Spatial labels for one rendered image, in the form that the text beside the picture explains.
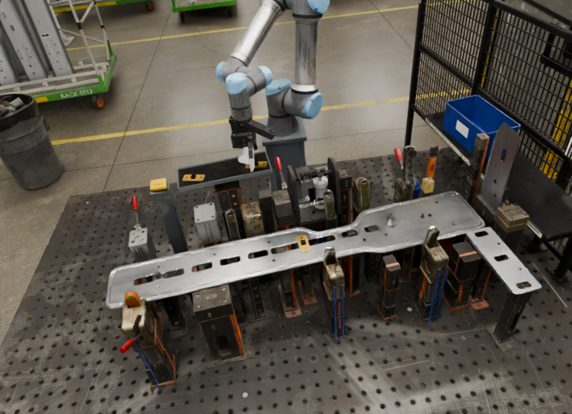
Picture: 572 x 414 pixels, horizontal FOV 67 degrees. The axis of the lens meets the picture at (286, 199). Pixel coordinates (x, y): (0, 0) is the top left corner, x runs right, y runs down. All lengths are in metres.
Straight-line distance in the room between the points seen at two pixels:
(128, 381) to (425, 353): 1.07
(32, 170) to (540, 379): 3.79
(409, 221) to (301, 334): 0.59
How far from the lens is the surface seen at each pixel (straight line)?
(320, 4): 1.76
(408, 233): 1.64
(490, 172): 1.77
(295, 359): 1.66
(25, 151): 4.12
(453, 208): 1.78
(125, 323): 1.45
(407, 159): 1.72
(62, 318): 2.08
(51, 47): 5.60
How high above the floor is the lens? 2.14
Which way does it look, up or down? 40 degrees down
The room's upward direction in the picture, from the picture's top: 7 degrees counter-clockwise
